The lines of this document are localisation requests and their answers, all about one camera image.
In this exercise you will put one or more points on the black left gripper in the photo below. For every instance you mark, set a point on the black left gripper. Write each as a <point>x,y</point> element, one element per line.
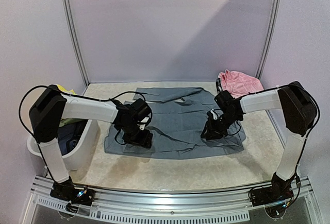
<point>145,140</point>

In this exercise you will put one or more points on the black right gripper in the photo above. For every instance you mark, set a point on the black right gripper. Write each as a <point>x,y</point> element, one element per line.
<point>211,132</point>

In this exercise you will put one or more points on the grey button-up shirt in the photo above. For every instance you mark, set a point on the grey button-up shirt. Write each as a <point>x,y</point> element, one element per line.
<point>179,117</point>

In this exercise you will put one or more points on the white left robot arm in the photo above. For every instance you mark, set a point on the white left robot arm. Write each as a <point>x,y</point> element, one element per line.
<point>54,105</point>

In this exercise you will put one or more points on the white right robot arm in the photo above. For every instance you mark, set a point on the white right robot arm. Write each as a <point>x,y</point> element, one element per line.
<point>299,109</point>

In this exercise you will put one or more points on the white laundry basket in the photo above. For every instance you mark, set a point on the white laundry basket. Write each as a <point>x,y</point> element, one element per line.
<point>81,155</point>

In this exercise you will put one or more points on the pink folded garment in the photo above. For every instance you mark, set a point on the pink folded garment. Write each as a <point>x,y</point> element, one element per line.
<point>239,84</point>

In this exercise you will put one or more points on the navy blue garment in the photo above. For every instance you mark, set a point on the navy blue garment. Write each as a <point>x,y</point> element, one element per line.
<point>69,136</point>

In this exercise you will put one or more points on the olive green garment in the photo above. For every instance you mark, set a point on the olive green garment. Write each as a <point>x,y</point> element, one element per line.
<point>67,121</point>

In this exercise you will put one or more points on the yellow shorts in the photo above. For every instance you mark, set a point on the yellow shorts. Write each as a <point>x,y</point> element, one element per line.
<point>61,88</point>

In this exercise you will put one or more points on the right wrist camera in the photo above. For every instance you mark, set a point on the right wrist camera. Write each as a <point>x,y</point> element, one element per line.
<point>212,115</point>

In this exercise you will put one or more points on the aluminium front rail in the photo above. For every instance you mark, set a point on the aluminium front rail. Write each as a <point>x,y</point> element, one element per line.
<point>230,205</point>

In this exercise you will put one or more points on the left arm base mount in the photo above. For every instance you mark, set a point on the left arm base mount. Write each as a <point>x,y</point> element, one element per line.
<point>67,191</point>

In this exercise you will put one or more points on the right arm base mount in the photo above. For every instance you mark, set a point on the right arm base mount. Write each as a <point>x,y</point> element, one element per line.
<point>280,190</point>

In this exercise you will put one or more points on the right aluminium corner post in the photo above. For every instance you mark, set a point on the right aluminium corner post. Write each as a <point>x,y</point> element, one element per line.
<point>268,39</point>

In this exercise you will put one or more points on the aluminium corner post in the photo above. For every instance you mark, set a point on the aluminium corner post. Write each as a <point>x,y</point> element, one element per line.
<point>268,39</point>
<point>75,43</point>

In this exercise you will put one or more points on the left aluminium corner post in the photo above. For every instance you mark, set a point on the left aluminium corner post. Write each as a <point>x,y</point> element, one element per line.
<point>75,43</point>

